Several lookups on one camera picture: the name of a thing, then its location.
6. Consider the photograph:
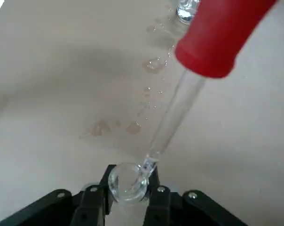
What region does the clear glass sample vial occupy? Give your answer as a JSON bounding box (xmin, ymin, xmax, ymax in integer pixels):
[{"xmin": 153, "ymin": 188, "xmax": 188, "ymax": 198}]
[{"xmin": 108, "ymin": 161, "xmax": 150, "ymax": 205}]

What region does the clear bottle blue cap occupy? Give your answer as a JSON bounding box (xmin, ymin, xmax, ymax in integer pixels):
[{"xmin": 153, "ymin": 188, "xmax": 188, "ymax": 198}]
[{"xmin": 176, "ymin": 0, "xmax": 201, "ymax": 24}]

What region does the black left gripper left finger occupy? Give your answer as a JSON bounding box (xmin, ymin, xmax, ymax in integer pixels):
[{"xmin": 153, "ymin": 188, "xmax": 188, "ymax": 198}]
[{"xmin": 0, "ymin": 164, "xmax": 116, "ymax": 226}]

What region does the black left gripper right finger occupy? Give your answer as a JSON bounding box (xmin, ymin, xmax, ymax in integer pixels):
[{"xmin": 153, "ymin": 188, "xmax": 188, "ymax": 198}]
[{"xmin": 144, "ymin": 165, "xmax": 248, "ymax": 226}]

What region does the glass dropper red bulb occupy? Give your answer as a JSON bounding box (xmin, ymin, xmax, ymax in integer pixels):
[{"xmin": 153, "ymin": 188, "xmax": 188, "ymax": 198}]
[{"xmin": 136, "ymin": 0, "xmax": 278, "ymax": 186}]

